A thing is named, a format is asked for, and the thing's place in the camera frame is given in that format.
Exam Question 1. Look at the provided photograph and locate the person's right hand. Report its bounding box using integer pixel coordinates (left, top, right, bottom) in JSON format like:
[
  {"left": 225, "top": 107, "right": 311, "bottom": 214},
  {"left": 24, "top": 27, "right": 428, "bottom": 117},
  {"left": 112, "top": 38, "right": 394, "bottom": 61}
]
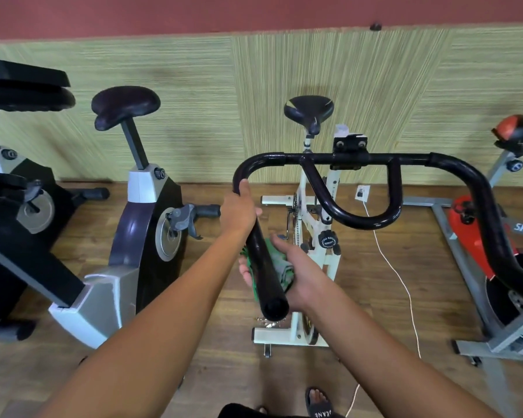
[{"left": 238, "top": 234, "right": 337, "bottom": 315}]

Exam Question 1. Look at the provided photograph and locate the person's left hand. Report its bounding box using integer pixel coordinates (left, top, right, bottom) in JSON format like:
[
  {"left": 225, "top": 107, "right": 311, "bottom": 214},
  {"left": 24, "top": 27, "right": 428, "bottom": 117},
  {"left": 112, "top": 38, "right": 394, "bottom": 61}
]
[{"left": 219, "top": 179, "right": 263, "bottom": 240}]

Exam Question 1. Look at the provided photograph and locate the green cleaning cloth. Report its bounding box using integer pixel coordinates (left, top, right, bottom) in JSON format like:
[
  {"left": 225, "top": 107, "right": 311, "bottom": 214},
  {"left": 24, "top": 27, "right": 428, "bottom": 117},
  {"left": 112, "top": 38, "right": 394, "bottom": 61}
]
[{"left": 240, "top": 238, "right": 297, "bottom": 303}]

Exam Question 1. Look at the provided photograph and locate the black bike handlebar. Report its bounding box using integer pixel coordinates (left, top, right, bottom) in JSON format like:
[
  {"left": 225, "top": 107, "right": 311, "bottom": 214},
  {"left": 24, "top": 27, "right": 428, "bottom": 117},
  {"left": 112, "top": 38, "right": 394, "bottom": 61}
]
[{"left": 232, "top": 152, "right": 523, "bottom": 321}]

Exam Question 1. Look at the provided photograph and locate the person's right forearm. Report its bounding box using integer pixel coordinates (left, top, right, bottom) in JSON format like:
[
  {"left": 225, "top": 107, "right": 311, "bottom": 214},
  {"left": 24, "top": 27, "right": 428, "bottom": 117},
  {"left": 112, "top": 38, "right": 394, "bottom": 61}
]
[{"left": 303, "top": 291, "right": 503, "bottom": 418}]

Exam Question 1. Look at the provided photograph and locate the person's left forearm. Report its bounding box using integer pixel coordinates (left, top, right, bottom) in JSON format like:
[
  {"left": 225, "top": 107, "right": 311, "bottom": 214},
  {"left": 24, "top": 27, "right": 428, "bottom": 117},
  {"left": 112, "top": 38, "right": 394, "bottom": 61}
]
[{"left": 38, "top": 228, "right": 247, "bottom": 418}]

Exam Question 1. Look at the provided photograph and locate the black and silver exercise bike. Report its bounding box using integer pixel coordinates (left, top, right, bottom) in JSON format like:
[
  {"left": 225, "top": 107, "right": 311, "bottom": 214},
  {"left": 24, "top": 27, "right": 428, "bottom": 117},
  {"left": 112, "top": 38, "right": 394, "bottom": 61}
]
[{"left": 48, "top": 85, "right": 222, "bottom": 349}]

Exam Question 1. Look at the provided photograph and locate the black sandal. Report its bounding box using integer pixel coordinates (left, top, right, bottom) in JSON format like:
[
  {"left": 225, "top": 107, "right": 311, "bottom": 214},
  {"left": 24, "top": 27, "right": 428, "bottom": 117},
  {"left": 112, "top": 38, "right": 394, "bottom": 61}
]
[{"left": 305, "top": 387, "right": 346, "bottom": 418}]

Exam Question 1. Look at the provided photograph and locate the red and grey spin bike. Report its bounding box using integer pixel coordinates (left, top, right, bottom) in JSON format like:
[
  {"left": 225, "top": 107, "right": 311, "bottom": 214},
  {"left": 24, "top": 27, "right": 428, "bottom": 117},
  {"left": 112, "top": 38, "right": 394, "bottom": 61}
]
[{"left": 402, "top": 114, "right": 523, "bottom": 418}]

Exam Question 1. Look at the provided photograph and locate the black and grey exercise bike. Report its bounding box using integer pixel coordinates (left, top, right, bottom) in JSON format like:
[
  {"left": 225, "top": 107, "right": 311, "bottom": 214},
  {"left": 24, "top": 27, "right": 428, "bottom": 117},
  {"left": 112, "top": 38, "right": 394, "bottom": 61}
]
[{"left": 0, "top": 59, "right": 111, "bottom": 343}]

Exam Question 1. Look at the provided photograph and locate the white exercise bike frame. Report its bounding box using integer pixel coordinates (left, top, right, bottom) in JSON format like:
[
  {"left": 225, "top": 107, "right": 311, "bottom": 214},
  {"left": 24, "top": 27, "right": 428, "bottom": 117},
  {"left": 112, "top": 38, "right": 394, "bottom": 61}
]
[{"left": 251, "top": 134, "right": 369, "bottom": 358}]

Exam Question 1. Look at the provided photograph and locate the white power cable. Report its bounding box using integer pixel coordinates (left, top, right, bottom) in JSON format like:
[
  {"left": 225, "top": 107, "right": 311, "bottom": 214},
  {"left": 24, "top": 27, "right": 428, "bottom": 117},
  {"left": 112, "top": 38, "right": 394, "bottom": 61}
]
[{"left": 344, "top": 200, "right": 422, "bottom": 418}]

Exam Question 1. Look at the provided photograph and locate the black console mount bracket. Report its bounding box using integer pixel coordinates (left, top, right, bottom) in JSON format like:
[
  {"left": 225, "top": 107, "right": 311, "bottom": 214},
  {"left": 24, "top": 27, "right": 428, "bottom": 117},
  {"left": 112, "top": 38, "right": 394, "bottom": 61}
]
[{"left": 333, "top": 124, "right": 369, "bottom": 154}]

